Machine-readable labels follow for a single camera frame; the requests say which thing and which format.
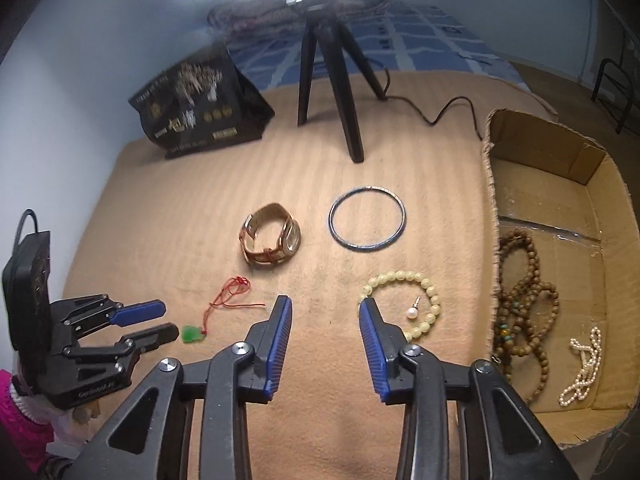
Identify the black power cable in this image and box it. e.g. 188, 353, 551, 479
372, 67, 488, 143

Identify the cardboard box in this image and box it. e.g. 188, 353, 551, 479
482, 108, 633, 451

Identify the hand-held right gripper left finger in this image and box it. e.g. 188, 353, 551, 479
65, 294, 293, 480

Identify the white pearl necklace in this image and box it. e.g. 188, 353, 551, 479
559, 326, 602, 407

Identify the green pendant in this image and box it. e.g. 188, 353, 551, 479
181, 276, 267, 345

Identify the black printed bag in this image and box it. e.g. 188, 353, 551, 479
128, 42, 275, 160

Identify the black metal shoe rack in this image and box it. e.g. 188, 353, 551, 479
590, 57, 640, 136

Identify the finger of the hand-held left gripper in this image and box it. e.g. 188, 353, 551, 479
50, 296, 167, 333
62, 323, 180, 376

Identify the brown wooden bead necklace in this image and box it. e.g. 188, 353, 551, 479
492, 227, 561, 406

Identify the tan striped blanket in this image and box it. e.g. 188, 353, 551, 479
52, 70, 561, 480

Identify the leather strap wristwatch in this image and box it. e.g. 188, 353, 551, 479
239, 203, 302, 266

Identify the dark metal bangle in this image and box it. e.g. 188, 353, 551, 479
328, 186, 407, 251

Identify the person's left hand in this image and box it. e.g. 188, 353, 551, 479
70, 400, 103, 426

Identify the black tripod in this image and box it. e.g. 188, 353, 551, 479
297, 5, 388, 163

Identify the person's left forearm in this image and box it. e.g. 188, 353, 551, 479
0, 367, 86, 480

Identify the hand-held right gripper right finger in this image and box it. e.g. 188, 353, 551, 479
358, 297, 581, 480

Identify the pale yellow bead bracelet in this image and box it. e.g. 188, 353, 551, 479
359, 270, 443, 343

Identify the blue patterned bed sheet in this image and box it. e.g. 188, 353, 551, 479
220, 2, 531, 93

